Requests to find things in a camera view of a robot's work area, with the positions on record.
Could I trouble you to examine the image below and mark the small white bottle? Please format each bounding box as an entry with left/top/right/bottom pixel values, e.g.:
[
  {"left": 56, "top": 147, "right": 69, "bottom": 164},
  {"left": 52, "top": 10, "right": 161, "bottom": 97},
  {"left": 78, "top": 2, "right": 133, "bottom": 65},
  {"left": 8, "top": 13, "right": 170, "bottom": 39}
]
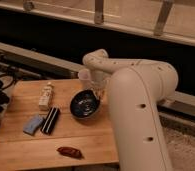
[{"left": 38, "top": 82, "right": 54, "bottom": 111}]

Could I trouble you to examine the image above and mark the black striped box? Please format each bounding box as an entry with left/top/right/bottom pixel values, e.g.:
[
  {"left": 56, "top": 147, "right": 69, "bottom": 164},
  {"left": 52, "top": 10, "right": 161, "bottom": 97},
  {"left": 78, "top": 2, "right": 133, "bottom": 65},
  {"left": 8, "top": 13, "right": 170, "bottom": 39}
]
[{"left": 41, "top": 107, "right": 60, "bottom": 135}]

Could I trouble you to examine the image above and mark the dark ceramic bowl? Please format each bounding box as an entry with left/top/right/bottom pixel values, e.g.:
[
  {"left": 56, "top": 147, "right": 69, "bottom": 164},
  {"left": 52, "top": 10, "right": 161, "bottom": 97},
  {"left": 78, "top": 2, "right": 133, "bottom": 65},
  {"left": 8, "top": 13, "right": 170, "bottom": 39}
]
[{"left": 70, "top": 90, "right": 100, "bottom": 119}]

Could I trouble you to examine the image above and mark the blue sponge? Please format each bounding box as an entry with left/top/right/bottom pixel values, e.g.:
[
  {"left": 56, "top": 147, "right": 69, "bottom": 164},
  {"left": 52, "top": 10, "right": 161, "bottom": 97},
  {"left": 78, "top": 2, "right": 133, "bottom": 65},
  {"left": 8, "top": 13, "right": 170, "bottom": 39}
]
[{"left": 23, "top": 115, "right": 44, "bottom": 135}]

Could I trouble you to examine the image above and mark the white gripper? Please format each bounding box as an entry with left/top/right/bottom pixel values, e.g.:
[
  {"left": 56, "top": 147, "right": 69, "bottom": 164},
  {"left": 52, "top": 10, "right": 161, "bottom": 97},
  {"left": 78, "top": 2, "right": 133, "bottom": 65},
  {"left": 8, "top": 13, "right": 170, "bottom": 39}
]
[{"left": 91, "top": 70, "right": 107, "bottom": 100}]

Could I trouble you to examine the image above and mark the metal railing frame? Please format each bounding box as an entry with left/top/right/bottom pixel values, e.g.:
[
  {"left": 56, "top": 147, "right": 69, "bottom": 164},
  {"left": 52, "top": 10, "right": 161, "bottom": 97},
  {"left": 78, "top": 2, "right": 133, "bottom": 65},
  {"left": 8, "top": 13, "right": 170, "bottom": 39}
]
[{"left": 0, "top": 0, "right": 195, "bottom": 46}]

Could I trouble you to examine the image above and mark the translucent plastic cup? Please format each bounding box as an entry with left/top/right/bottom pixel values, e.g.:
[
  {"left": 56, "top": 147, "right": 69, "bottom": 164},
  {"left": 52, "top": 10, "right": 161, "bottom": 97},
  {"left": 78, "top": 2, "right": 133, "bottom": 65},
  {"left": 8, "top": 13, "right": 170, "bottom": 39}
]
[{"left": 78, "top": 69, "right": 91, "bottom": 90}]

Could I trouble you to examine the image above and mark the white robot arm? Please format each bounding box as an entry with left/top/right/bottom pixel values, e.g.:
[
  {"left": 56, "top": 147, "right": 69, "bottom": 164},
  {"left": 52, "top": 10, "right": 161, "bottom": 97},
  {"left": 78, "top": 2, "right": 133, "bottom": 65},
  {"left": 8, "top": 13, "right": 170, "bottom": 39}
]
[{"left": 83, "top": 49, "right": 178, "bottom": 171}]

